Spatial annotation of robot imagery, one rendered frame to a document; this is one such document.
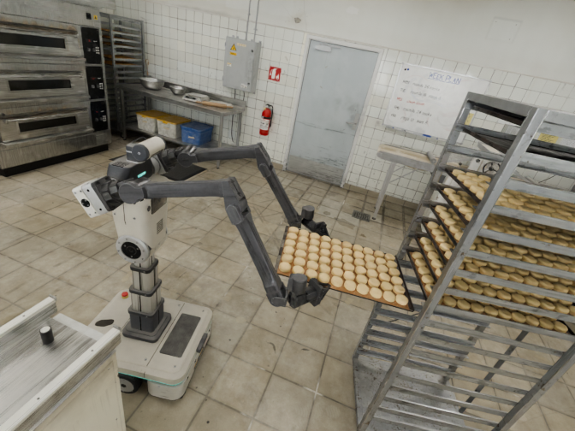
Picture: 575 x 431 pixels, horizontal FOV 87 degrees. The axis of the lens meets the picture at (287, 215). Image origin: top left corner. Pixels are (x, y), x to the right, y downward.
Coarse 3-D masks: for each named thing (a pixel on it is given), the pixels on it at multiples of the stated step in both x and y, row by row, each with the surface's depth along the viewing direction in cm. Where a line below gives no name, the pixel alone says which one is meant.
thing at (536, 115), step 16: (544, 112) 82; (528, 128) 85; (512, 144) 90; (528, 144) 87; (512, 160) 89; (496, 176) 93; (496, 192) 94; (480, 208) 98; (480, 224) 99; (464, 240) 103; (464, 256) 106; (448, 272) 109; (432, 304) 117; (416, 320) 125; (416, 336) 125; (400, 352) 132; (400, 368) 135; (384, 384) 142; (368, 416) 154
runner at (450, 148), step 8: (448, 144) 132; (456, 152) 131; (464, 152) 133; (472, 152) 132; (480, 152) 132; (488, 152) 131; (488, 160) 130; (496, 160) 132; (528, 168) 130; (536, 168) 132; (544, 168) 131; (552, 168) 131; (568, 176) 130
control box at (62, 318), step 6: (54, 318) 109; (60, 318) 110; (66, 318) 110; (66, 324) 108; (72, 324) 109; (78, 324) 109; (78, 330) 107; (84, 330) 108; (90, 330) 108; (90, 336) 106; (96, 336) 106; (102, 336) 107
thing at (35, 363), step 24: (24, 336) 102; (48, 336) 99; (72, 336) 105; (0, 360) 94; (24, 360) 95; (48, 360) 96; (72, 360) 98; (0, 384) 88; (24, 384) 89; (96, 384) 99; (0, 408) 83; (72, 408) 91; (96, 408) 103; (120, 408) 117
